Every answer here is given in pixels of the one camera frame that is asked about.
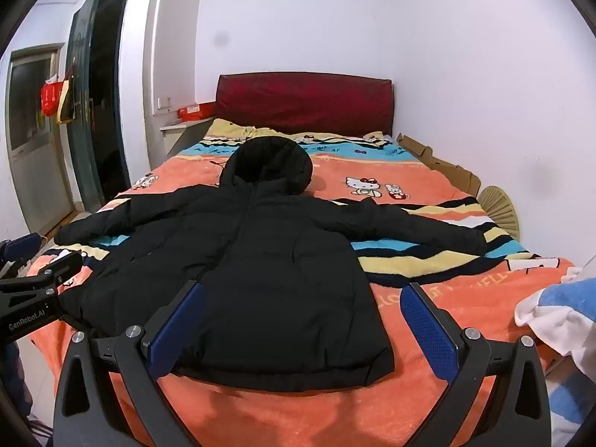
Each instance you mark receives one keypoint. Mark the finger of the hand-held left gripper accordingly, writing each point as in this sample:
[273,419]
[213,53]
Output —
[60,265]
[21,246]

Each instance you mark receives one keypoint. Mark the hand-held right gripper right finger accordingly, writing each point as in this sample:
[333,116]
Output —
[426,326]

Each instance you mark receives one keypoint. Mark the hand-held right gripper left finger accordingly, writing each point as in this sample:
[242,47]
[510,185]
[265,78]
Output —
[179,323]

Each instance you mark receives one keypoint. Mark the black hooded puffer jacket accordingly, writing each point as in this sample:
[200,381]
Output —
[260,260]

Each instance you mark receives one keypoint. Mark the grey framed glass door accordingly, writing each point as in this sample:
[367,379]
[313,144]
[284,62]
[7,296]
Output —
[32,116]

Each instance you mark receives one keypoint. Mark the beige woven fan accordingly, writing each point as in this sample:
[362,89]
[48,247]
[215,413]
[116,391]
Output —
[502,208]

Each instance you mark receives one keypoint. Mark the white and blue towel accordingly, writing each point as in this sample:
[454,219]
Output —
[565,316]

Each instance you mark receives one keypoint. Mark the cartoon cat printed blanket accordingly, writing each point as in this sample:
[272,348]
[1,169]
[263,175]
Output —
[433,181]

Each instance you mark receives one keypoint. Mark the red hanging bag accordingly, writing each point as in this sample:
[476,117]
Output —
[50,98]

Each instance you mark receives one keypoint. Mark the yellow and black hanging bag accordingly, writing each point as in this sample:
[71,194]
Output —
[66,100]

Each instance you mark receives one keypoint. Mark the dark green door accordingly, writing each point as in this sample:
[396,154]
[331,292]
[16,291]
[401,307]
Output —
[86,102]

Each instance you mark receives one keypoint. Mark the brown cardboard sheet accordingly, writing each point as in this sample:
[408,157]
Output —
[442,163]

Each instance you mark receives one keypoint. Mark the white bedside cabinet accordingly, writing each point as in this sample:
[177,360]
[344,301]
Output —
[179,135]

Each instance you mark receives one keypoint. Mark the red flat box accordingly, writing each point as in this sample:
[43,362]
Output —
[198,111]

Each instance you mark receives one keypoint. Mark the dark red headboard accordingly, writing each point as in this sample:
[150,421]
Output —
[305,100]

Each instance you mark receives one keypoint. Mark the white wall switch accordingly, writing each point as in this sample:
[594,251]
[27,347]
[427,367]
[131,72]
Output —
[163,102]

